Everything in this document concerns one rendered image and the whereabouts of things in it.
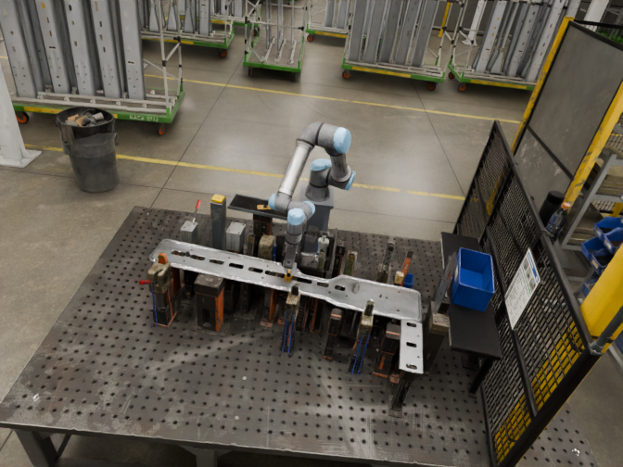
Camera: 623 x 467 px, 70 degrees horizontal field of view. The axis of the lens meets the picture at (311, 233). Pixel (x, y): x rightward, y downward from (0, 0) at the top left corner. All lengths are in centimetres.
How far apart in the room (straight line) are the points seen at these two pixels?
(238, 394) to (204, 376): 19
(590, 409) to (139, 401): 287
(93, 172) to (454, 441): 385
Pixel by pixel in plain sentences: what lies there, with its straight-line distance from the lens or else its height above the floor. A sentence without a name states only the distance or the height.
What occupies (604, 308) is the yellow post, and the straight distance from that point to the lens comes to 162.
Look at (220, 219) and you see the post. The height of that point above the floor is 104.
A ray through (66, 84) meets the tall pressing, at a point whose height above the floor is 42.
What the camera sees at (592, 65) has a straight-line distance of 414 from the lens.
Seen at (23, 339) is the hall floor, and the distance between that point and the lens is 355.
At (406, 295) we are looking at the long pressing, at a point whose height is 100.
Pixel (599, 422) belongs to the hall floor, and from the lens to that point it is 368.
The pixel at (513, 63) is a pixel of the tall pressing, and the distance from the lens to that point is 986.
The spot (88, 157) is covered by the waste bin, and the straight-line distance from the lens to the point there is 466.
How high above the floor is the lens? 249
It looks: 36 degrees down
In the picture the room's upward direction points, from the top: 8 degrees clockwise
